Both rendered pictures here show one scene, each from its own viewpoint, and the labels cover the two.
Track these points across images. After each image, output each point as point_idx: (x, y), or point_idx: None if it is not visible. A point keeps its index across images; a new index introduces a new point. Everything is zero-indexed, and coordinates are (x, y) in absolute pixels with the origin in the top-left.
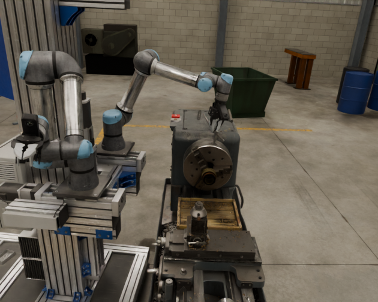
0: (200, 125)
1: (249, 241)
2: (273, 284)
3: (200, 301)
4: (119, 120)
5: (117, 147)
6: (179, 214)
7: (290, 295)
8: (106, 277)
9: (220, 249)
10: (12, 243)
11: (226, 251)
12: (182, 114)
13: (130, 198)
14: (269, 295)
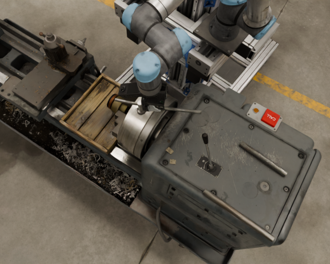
0: (211, 129)
1: (25, 96)
2: (105, 257)
3: (25, 51)
4: (222, 2)
5: (209, 25)
6: (116, 83)
7: (85, 263)
8: (180, 98)
9: (35, 68)
10: (260, 50)
11: (30, 71)
12: (282, 138)
13: None
14: (98, 240)
